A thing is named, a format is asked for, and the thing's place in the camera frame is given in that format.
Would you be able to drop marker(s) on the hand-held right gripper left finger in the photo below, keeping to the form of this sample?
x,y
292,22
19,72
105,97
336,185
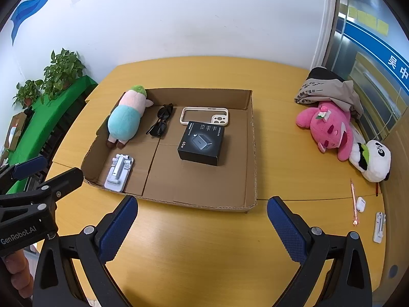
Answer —
x,y
118,227

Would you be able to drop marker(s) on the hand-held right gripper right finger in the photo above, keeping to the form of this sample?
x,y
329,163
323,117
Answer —
x,y
287,230

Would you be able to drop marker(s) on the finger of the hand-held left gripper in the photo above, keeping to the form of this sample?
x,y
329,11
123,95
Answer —
x,y
64,182
28,166

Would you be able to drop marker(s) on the pink and teal plush toy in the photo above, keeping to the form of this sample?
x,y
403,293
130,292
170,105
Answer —
x,y
123,121

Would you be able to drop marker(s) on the shallow cardboard box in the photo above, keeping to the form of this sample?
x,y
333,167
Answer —
x,y
198,182

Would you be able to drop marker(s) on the person's left hand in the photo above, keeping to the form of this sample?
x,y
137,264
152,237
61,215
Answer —
x,y
20,275

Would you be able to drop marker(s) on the brown tissue box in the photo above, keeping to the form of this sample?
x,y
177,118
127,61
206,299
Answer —
x,y
16,131

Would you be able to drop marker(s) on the green cloth covered table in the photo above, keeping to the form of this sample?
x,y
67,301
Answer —
x,y
48,115

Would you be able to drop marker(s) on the pink pen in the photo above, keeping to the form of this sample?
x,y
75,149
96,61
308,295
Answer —
x,y
353,198

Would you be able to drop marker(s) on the small potted plant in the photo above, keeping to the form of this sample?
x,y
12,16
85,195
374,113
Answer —
x,y
27,92

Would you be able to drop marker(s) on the white earbuds case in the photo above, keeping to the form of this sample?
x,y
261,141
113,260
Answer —
x,y
361,204

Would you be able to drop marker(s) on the wooden desk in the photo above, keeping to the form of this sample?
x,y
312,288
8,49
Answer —
x,y
207,246

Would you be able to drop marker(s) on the folded white phone stand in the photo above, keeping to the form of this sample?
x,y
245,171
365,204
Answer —
x,y
379,227

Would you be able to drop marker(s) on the large potted plant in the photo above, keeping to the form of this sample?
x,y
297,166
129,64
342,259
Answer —
x,y
62,70

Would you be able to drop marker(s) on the black sunglasses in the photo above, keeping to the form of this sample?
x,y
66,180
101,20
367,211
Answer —
x,y
156,129

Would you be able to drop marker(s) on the panda plush toy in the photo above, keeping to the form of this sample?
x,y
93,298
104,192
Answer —
x,y
377,160

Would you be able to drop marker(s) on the black charger box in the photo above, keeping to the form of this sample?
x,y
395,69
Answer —
x,y
199,144

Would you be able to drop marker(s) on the cream phone case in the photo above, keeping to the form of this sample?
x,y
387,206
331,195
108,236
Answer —
x,y
220,120

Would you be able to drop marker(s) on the beige and black cloth bag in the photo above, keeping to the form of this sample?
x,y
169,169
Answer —
x,y
335,92

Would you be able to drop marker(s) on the glass door with blue band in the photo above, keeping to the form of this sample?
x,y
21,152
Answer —
x,y
361,54

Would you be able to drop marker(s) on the yellow sticky note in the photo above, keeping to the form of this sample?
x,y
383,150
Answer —
x,y
366,18
382,27
352,12

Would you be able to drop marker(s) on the blue wall decal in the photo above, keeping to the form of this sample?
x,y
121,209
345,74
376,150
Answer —
x,y
28,6

